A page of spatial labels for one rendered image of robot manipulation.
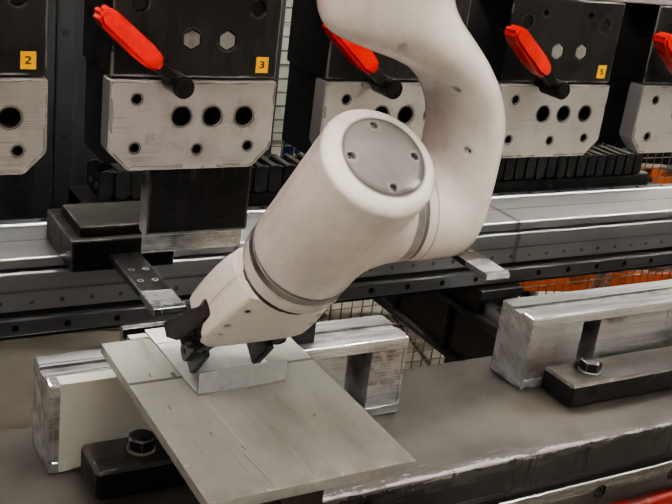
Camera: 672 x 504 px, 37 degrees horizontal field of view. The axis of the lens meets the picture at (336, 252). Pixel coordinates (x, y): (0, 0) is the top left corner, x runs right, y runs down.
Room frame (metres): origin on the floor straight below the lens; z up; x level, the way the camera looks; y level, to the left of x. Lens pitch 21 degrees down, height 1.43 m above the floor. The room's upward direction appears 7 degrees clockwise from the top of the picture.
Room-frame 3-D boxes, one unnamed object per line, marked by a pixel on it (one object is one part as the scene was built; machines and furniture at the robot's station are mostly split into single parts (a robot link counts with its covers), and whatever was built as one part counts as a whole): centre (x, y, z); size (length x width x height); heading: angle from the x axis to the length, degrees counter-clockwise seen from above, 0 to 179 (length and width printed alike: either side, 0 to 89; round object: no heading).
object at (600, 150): (1.63, -0.31, 1.02); 0.44 x 0.06 x 0.04; 121
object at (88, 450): (0.86, 0.07, 0.89); 0.30 x 0.05 x 0.03; 121
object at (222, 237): (0.89, 0.14, 1.13); 0.10 x 0.02 x 0.10; 121
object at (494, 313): (1.53, -0.18, 0.81); 0.64 x 0.08 x 0.14; 31
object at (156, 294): (1.03, 0.23, 1.01); 0.26 x 0.12 x 0.05; 31
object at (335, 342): (0.92, 0.09, 0.92); 0.39 x 0.06 x 0.10; 121
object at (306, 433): (0.76, 0.06, 1.00); 0.26 x 0.18 x 0.01; 31
